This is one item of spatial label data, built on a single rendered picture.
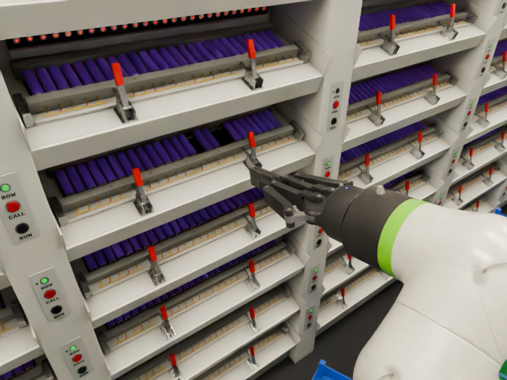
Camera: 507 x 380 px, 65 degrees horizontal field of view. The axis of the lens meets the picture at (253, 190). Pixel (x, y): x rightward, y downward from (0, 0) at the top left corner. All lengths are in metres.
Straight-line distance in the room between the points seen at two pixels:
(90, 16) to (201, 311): 0.76
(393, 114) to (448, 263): 0.90
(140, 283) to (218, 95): 0.45
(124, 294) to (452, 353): 0.70
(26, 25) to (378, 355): 0.57
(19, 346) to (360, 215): 0.70
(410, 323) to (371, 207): 0.13
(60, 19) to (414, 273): 0.55
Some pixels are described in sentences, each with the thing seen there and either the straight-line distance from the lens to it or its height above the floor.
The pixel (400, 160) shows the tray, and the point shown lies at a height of 0.72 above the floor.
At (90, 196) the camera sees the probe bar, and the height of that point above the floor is 0.96.
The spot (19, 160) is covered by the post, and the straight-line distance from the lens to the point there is 0.68.
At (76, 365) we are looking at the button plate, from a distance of 0.98.
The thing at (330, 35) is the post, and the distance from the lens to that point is 0.91.
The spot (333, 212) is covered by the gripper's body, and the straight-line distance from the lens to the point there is 0.49.
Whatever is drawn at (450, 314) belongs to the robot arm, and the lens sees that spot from 0.39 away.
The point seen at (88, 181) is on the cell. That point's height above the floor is 0.97.
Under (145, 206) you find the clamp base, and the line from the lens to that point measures 0.81.
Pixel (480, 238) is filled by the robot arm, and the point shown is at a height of 1.16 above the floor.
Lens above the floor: 1.38
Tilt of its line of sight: 34 degrees down
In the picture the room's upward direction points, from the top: straight up
